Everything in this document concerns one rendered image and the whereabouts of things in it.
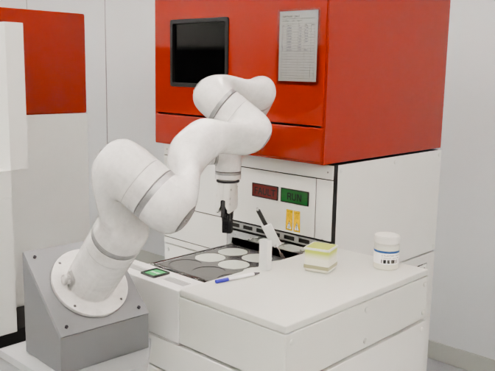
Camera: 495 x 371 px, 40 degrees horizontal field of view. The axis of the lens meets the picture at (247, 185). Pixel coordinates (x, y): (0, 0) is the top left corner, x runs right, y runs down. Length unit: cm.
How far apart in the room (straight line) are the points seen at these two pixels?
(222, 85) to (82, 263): 55
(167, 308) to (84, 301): 23
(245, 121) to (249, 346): 53
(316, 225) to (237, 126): 66
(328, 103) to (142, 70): 323
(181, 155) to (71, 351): 51
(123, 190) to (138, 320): 43
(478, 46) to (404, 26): 113
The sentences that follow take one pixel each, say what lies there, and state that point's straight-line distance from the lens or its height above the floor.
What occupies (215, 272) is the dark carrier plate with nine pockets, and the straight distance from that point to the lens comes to 206.
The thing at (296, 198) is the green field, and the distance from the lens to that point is 220.
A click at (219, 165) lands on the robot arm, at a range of 213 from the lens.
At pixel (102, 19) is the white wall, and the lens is 558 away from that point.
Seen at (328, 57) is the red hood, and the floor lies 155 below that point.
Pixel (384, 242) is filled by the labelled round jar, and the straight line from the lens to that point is 190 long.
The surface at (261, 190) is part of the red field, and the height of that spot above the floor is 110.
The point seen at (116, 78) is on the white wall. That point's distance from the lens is 542.
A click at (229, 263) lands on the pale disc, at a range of 215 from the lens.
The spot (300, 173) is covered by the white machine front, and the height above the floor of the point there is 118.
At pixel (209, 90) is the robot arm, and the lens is 169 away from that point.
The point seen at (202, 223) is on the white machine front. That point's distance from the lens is 254.
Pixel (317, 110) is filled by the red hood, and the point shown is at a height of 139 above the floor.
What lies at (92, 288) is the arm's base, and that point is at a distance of 161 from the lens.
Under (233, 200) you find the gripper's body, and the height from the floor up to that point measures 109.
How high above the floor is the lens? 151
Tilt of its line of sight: 10 degrees down
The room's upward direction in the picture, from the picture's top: 1 degrees clockwise
